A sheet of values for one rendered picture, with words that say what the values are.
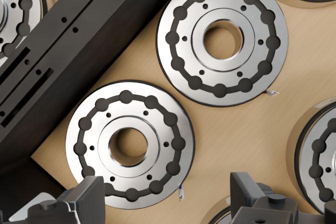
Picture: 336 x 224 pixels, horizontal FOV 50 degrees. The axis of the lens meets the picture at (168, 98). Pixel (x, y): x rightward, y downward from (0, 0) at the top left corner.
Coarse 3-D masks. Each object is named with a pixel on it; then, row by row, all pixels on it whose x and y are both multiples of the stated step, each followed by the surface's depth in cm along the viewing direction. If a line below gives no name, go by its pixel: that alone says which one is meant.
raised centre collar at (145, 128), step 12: (120, 120) 27; (132, 120) 27; (144, 120) 28; (108, 132) 28; (144, 132) 27; (156, 132) 28; (108, 144) 28; (156, 144) 27; (108, 156) 28; (144, 156) 28; (156, 156) 28; (108, 168) 28; (120, 168) 28; (132, 168) 28; (144, 168) 28
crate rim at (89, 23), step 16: (96, 0) 21; (112, 0) 21; (128, 0) 21; (80, 16) 21; (96, 16) 21; (112, 16) 21; (64, 32) 21; (80, 32) 21; (96, 32) 21; (64, 48) 21; (80, 48) 21; (48, 64) 21; (64, 64) 21; (32, 80) 21; (48, 80) 21; (16, 96) 21; (32, 96) 21; (0, 112) 21; (16, 112) 23; (0, 128) 21; (0, 144) 22
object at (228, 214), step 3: (228, 210) 29; (225, 213) 28; (228, 213) 28; (219, 216) 29; (222, 216) 28; (225, 216) 28; (228, 216) 28; (216, 219) 29; (219, 219) 28; (222, 219) 28; (225, 219) 28; (228, 219) 28; (213, 222) 29; (216, 222) 28; (219, 222) 28; (222, 222) 28; (225, 222) 28; (228, 222) 28
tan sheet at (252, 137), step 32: (224, 32) 31; (288, 32) 30; (320, 32) 30; (128, 64) 31; (288, 64) 31; (320, 64) 31; (288, 96) 31; (320, 96) 31; (64, 128) 31; (128, 128) 31; (224, 128) 31; (256, 128) 31; (288, 128) 31; (64, 160) 31; (224, 160) 31; (256, 160) 31; (192, 192) 31; (224, 192) 31; (288, 192) 31
